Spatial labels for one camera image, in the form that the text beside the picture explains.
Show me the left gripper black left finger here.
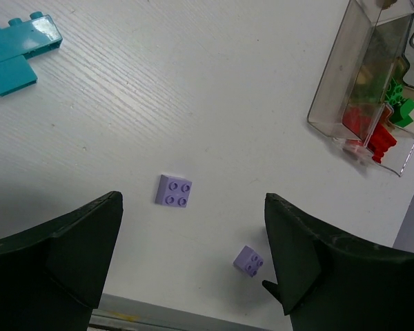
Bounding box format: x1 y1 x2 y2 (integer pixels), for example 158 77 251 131
0 191 123 330

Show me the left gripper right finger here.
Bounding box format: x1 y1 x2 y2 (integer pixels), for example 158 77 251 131
262 193 414 330

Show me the purple lego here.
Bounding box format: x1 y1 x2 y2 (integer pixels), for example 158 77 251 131
233 245 264 277
155 174 192 208

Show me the green lego plate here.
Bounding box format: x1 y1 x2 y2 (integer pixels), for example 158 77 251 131
385 78 414 128

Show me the cyan lego brick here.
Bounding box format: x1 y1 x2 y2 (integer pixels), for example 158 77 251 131
0 12 63 97

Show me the red lego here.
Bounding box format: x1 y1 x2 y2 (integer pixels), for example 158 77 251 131
367 123 397 163

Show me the clear front container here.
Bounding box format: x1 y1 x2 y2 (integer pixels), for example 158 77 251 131
341 86 414 178

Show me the clear long narrow container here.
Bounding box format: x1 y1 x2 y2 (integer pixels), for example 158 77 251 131
307 1 414 139

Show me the tan amber middle container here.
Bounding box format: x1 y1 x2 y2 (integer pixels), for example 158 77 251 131
379 55 414 134

